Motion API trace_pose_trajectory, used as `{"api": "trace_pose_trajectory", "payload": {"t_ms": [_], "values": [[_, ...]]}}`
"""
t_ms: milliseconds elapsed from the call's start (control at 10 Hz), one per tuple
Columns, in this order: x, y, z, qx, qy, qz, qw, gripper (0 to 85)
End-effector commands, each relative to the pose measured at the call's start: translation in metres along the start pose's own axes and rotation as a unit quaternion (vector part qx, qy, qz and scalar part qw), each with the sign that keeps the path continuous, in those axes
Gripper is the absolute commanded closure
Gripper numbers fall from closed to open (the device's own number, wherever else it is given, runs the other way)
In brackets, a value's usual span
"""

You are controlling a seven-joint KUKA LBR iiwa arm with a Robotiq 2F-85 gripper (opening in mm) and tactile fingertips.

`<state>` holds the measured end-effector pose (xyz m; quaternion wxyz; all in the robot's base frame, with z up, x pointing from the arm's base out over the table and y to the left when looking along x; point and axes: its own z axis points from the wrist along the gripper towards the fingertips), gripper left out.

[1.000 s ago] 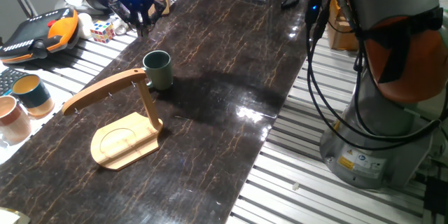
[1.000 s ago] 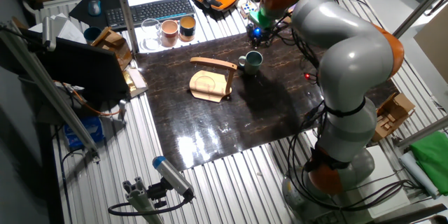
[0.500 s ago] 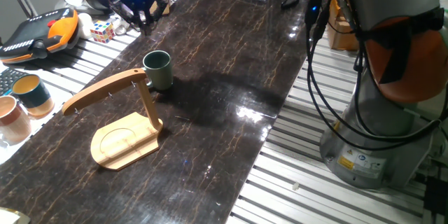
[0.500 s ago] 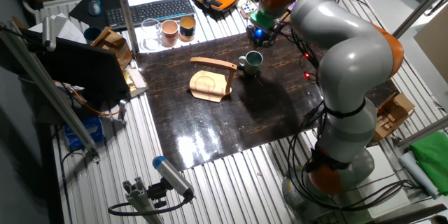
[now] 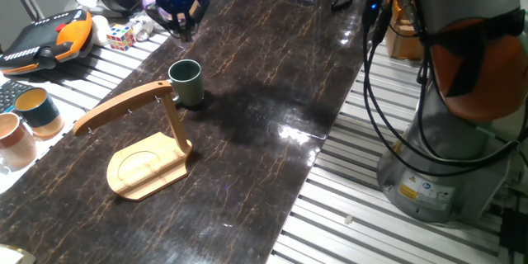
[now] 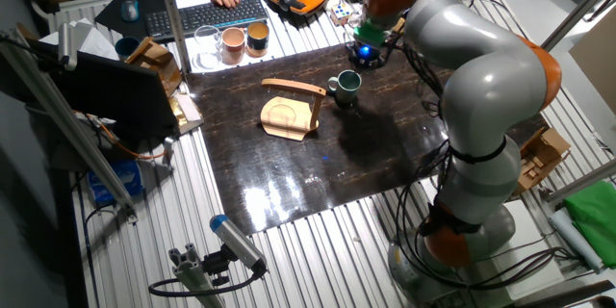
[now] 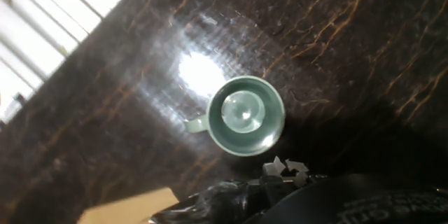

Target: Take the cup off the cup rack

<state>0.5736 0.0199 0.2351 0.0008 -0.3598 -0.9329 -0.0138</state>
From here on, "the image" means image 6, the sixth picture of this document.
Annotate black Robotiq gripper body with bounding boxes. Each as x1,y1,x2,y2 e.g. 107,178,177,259
346,40,386,71

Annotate pale green ceramic cup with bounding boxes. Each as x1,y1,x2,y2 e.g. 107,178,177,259
327,69,363,106

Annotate wooden cup rack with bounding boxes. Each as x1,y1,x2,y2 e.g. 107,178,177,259
259,78,327,142

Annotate clear glass cup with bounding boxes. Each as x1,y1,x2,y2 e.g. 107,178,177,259
192,24,223,69

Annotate dark blue cup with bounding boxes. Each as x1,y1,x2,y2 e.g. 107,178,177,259
114,36,141,62

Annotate Rubik's cube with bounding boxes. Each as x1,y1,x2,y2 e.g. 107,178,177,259
329,0,355,27

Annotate dark teal mug yellow inside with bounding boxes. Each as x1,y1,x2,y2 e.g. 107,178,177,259
245,20,270,59

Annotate dark marble pattern mat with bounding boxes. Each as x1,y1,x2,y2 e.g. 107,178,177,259
185,42,550,237

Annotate pink brown ceramic mug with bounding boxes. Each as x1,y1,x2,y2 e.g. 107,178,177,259
220,26,247,66

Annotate black computer keyboard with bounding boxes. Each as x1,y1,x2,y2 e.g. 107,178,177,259
143,0,270,43

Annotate gold foil box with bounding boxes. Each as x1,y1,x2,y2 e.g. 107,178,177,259
167,91,204,135

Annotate open cardboard box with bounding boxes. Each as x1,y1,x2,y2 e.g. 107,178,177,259
512,127,572,197

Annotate brown wooden cardboard box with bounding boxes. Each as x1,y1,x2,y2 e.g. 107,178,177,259
125,37,183,98

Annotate black mouse pad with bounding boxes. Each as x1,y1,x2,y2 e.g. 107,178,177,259
93,0,167,35

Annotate brown cardboard sheet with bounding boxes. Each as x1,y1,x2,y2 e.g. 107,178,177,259
568,7,616,116

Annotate grey computer mouse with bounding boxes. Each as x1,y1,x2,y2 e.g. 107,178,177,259
119,0,141,23

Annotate black monitor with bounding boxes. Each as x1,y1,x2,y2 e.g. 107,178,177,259
28,40,179,141

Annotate white paper sheets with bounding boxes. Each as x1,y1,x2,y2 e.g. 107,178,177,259
38,17,119,62

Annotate pale rolled sheet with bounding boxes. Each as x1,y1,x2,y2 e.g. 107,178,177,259
548,209,605,274

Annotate blue tissue pack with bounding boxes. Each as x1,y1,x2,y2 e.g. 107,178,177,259
88,159,144,206

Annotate green cloth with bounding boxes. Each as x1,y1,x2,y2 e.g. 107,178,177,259
563,180,616,270

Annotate silver aluminium post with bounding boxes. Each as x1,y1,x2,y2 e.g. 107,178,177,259
158,0,193,76

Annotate silver camera blue tip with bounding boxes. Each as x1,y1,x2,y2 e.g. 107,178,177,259
209,214,269,273

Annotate orange cable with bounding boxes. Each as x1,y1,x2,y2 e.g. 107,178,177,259
71,110,167,161

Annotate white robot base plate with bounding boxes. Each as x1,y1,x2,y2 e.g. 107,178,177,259
480,199,564,299

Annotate aluminium profile camera mount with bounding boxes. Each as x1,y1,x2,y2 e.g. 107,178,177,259
167,243,232,308

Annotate black camera cable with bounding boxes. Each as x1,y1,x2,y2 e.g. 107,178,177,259
147,264,266,298

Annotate silver cylinder camera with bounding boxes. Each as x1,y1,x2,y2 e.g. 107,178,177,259
57,22,78,71

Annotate diagonal aluminium frame bar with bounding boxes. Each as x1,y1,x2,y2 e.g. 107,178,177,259
0,28,139,218

